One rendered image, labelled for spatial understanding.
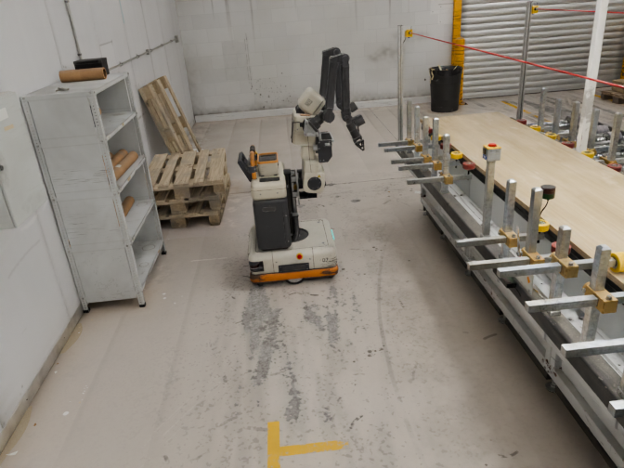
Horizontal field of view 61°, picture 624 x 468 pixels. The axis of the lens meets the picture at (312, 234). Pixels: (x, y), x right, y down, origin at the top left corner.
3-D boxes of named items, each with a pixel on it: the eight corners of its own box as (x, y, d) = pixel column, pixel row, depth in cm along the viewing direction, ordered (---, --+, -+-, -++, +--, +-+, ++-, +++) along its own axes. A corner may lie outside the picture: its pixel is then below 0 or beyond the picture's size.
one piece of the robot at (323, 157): (313, 163, 376) (311, 134, 367) (310, 153, 401) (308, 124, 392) (335, 162, 377) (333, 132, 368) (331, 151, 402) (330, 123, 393)
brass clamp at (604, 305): (600, 314, 181) (603, 302, 179) (579, 293, 193) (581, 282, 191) (617, 312, 181) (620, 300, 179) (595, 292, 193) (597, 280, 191)
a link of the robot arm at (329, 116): (327, 51, 343) (329, 52, 334) (348, 53, 344) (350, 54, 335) (321, 119, 361) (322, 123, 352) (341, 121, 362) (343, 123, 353)
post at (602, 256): (581, 361, 198) (602, 248, 178) (577, 356, 202) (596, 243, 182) (591, 360, 199) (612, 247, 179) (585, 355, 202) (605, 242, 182)
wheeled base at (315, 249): (250, 286, 393) (246, 256, 383) (253, 249, 451) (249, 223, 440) (339, 278, 396) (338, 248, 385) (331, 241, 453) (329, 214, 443)
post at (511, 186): (501, 270, 267) (510, 180, 247) (499, 266, 270) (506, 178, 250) (508, 269, 267) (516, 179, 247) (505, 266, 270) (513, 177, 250)
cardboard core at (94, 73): (58, 71, 361) (101, 68, 363) (61, 70, 369) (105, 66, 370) (60, 83, 365) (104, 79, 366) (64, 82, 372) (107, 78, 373)
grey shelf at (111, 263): (83, 313, 382) (19, 97, 317) (116, 257, 463) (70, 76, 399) (145, 306, 383) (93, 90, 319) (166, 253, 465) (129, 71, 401)
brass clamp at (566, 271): (563, 279, 204) (565, 267, 201) (546, 263, 216) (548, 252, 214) (578, 277, 204) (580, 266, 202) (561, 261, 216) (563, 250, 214)
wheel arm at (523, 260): (469, 272, 232) (470, 264, 231) (466, 269, 235) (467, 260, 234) (565, 263, 234) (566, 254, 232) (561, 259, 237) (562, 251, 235)
